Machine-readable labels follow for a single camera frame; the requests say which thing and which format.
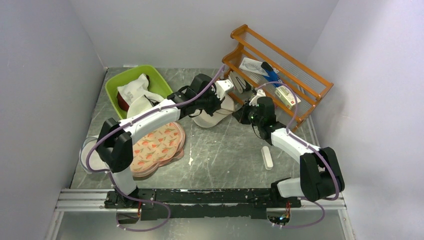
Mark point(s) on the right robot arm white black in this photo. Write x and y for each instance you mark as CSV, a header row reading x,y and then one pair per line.
x,y
320,176

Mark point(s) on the white plastic bar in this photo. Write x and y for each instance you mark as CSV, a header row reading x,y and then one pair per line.
x,y
267,158

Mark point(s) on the white cloth in basin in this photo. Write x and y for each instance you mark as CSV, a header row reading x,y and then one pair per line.
x,y
135,98

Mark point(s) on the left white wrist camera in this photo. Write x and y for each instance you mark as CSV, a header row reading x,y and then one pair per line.
x,y
222,88

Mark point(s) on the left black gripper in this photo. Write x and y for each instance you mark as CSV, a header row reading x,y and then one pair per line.
x,y
217,105

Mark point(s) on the orange wooden rack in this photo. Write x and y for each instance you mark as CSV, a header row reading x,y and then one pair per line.
x,y
309,86

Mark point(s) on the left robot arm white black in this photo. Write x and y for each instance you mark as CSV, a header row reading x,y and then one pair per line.
x,y
117,138

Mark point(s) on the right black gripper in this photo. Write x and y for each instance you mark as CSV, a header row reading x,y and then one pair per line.
x,y
240,115

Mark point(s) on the white black items under rack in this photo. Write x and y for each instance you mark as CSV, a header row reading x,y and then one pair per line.
x,y
240,84

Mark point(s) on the white packet on rack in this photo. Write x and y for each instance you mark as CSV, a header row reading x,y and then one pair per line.
x,y
253,66

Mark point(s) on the floral peach placemat stack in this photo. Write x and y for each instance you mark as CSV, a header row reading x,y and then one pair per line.
x,y
157,149

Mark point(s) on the aluminium rail frame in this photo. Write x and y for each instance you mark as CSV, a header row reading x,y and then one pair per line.
x,y
92,200

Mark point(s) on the green plastic basin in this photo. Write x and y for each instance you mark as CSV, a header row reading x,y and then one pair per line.
x,y
157,85

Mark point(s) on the white green box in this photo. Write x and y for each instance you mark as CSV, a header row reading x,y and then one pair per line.
x,y
289,99

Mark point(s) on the blue handled tool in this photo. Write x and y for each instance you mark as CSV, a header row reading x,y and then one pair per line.
x,y
271,75

